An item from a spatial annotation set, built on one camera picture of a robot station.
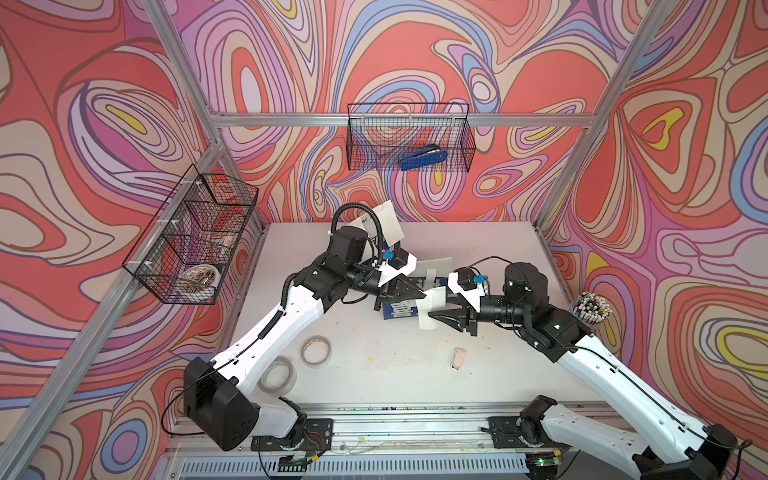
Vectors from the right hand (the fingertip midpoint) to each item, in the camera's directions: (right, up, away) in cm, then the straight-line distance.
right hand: (434, 311), depth 65 cm
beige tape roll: (-32, -17, +23) cm, 43 cm away
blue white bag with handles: (-15, +21, +24) cm, 35 cm away
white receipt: (0, +3, -2) cm, 3 cm away
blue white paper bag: (0, +7, +12) cm, 14 cm away
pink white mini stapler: (+10, -17, +19) cm, 27 cm away
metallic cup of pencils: (+43, -2, +12) cm, 44 cm away
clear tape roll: (-41, -22, +18) cm, 50 cm away
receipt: (-10, +23, +27) cm, 36 cm away
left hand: (-3, +4, -2) cm, 5 cm away
